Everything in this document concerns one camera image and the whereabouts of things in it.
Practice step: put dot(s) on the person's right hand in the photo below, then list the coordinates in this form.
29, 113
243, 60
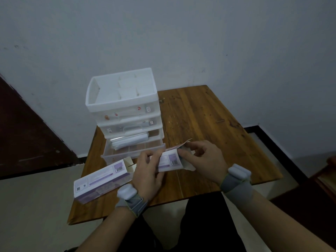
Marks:
210, 162

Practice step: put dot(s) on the person's left hand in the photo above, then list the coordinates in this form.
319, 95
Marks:
147, 175

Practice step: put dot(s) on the purple white box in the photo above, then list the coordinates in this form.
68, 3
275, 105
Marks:
169, 160
102, 178

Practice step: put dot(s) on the white plastic drawer organizer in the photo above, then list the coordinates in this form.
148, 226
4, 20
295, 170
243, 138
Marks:
118, 89

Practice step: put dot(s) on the person's right forearm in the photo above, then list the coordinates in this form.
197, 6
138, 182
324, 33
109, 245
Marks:
278, 223

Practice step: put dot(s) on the person's left forearm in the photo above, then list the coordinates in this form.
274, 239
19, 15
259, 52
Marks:
107, 230

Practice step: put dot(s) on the person's black shirt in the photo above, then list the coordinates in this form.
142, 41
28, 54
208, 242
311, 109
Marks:
71, 249

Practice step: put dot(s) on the grey wristband with white tracker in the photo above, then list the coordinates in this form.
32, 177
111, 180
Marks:
236, 187
135, 203

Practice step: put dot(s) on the dark wooden furniture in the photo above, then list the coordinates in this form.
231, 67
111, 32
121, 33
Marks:
315, 196

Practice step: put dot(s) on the dark brown wooden door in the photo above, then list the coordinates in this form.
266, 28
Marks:
26, 144

